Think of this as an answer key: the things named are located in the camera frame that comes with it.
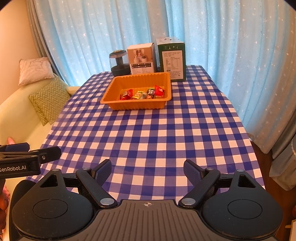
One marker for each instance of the green zigzag cushion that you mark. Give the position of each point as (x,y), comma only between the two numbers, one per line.
(48,99)

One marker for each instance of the red packet with white print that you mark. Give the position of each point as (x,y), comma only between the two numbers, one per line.
(159,90)

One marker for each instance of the person's left hand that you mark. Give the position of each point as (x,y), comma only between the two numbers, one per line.
(2,202)

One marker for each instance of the white lace cushion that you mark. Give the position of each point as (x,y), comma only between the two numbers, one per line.
(34,70)

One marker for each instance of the pink plush toy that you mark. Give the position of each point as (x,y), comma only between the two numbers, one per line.
(11,140)

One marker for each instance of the grey-blue curtain with lace trim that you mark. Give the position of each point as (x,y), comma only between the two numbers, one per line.
(282,162)

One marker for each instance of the green-ended brown snack packet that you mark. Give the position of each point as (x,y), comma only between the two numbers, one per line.
(150,92)

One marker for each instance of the yellow-green candy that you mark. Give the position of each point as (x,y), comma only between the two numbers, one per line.
(138,94)

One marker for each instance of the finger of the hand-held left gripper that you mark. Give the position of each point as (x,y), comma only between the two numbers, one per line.
(49,154)
(16,147)

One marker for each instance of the glass dome jar dark base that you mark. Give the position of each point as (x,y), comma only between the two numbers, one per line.
(119,64)

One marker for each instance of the dark green carton box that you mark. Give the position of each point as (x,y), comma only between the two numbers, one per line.
(172,60)

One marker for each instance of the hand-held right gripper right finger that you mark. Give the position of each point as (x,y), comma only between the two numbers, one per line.
(193,172)

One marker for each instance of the pale beige panel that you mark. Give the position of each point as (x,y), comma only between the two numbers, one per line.
(292,229)

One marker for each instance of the light blue star curtain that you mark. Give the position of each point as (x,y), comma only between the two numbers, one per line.
(219,34)

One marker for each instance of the orange plastic tray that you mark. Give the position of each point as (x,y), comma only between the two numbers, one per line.
(134,104)

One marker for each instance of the grey curtain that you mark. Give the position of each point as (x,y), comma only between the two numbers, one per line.
(40,30)

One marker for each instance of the red packet with round print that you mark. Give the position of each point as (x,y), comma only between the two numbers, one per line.
(126,94)

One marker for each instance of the blue checkered tablecloth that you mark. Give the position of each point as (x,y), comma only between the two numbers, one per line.
(161,134)

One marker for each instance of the pale green sofa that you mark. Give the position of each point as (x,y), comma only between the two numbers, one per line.
(20,122)

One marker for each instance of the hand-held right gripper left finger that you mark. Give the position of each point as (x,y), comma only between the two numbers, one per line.
(103,172)

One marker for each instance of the white product box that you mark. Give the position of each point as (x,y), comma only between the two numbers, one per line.
(141,59)

